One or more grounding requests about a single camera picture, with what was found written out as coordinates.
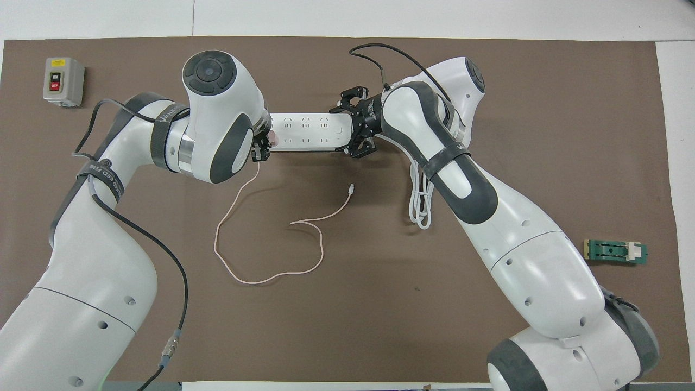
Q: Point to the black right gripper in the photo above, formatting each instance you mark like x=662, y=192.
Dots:
x=369, y=119

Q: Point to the white power strip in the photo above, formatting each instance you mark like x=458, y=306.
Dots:
x=309, y=130

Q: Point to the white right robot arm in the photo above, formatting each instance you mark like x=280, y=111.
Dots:
x=516, y=244

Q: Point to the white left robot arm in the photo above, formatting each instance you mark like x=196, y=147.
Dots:
x=98, y=260

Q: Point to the brown table mat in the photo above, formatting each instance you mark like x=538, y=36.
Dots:
x=380, y=315

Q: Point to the grey push button switch box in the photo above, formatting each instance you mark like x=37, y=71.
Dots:
x=62, y=81

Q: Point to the green knife switch yellow base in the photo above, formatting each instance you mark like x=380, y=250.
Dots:
x=613, y=251

